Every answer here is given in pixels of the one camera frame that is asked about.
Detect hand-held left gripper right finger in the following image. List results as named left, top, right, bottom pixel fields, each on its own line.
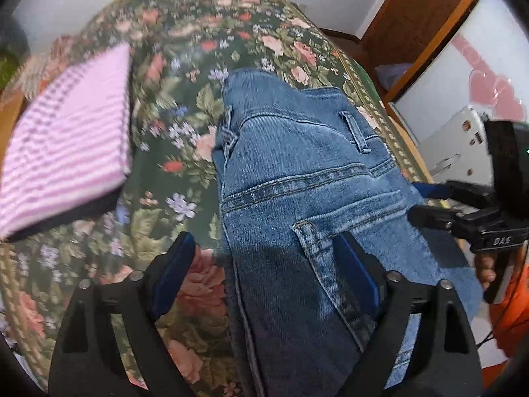
left=337, top=232, right=484, bottom=397

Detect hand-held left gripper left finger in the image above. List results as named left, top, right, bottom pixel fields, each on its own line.
left=49, top=232, right=196, bottom=397

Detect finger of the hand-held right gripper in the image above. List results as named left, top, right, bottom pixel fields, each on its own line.
left=412, top=181, right=493, bottom=205
left=407, top=204, right=460, bottom=233

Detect blue denim pants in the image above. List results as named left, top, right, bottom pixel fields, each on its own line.
left=211, top=69, right=484, bottom=397

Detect person's right forearm orange sleeve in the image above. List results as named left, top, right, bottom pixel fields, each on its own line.
left=481, top=252, right=529, bottom=386

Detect person's right hand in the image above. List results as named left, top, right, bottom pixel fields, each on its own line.
left=474, top=252, right=497, bottom=291

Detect pink striped folded cloth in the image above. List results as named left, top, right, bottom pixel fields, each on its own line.
left=0, top=43, right=134, bottom=243

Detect floral bedspread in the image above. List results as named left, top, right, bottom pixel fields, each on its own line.
left=0, top=0, right=434, bottom=397

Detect wooden door frame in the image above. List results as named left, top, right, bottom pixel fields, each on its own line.
left=359, top=0, right=487, bottom=105

